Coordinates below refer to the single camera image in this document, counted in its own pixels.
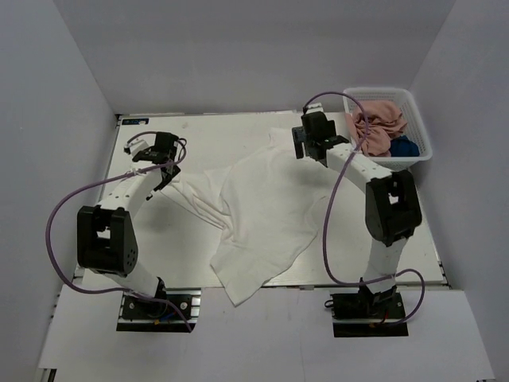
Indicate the white t shirt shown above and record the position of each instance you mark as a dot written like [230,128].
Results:
[263,205]

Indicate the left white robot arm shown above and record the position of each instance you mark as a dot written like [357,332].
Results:
[106,241]

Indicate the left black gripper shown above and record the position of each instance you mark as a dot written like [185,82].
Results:
[169,175]

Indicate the blue t shirt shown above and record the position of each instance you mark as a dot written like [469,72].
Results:
[402,147]

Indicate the blue label sticker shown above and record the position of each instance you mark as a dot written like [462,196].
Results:
[135,121]

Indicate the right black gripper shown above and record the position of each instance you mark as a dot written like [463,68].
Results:
[301,140]

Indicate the white plastic basket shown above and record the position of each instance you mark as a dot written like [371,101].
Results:
[415,130]

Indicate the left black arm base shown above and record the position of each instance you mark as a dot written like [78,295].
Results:
[139,316]

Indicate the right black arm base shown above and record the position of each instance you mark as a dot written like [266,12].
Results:
[353,317]

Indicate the pink t shirt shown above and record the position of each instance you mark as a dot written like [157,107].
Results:
[385,122]

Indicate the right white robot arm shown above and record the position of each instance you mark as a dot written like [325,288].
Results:
[392,210]

